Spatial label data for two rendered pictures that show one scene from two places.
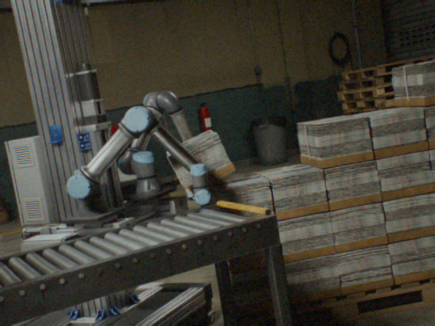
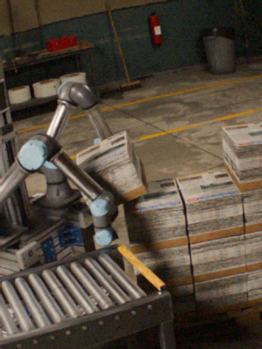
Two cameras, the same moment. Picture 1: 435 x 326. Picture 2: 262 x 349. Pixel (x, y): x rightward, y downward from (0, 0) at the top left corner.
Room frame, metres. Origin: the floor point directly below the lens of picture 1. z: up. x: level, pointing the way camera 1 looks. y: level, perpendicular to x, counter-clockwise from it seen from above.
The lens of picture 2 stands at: (0.57, -0.36, 2.00)
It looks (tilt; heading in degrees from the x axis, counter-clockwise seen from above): 19 degrees down; 7
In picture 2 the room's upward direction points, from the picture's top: 9 degrees counter-clockwise
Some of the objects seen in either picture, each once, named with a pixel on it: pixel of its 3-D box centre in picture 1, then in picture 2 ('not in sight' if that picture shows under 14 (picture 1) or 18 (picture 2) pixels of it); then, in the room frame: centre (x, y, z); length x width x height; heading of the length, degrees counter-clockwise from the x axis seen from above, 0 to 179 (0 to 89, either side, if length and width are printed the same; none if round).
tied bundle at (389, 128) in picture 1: (385, 132); not in sight; (3.63, -0.95, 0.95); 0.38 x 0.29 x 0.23; 8
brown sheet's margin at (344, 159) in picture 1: (335, 157); (256, 170); (3.59, -0.65, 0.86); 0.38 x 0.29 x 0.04; 8
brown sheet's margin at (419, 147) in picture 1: (387, 147); not in sight; (3.63, -0.95, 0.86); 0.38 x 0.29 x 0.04; 8
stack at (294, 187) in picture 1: (323, 238); (238, 250); (3.57, -0.52, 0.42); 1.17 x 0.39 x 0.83; 97
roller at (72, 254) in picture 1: (78, 258); not in sight; (2.47, 0.58, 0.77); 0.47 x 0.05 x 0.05; 26
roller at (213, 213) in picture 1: (225, 219); (122, 278); (2.76, 0.00, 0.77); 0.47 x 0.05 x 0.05; 26
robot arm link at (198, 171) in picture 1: (199, 175); (101, 212); (3.08, 0.09, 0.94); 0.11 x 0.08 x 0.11; 177
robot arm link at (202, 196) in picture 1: (202, 195); (104, 234); (3.06, 0.10, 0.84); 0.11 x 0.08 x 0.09; 6
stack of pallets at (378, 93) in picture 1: (391, 106); not in sight; (10.01, -2.77, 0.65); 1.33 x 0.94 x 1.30; 120
